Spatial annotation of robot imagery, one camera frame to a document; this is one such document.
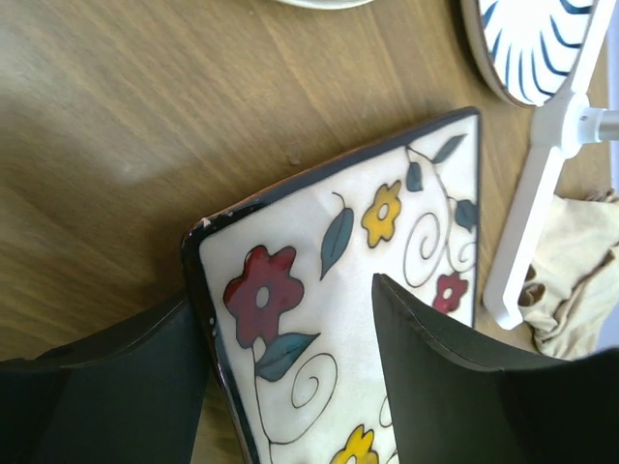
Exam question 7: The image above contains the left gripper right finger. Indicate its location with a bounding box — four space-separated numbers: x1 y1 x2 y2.
371 275 618 463

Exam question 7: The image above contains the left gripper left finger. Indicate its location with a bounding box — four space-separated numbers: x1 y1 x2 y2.
1 294 208 463

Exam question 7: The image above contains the square leaf pattern plate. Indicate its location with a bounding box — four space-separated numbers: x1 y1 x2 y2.
181 107 481 463

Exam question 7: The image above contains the blue striped white plate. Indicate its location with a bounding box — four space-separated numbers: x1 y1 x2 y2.
460 0 597 107

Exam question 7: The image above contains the cream round plate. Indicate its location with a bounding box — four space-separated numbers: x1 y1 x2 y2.
277 0 373 11

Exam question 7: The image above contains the white clothes rack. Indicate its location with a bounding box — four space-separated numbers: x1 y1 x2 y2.
483 1 618 330

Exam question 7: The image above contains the beige cloth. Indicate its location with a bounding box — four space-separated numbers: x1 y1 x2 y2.
517 189 618 361

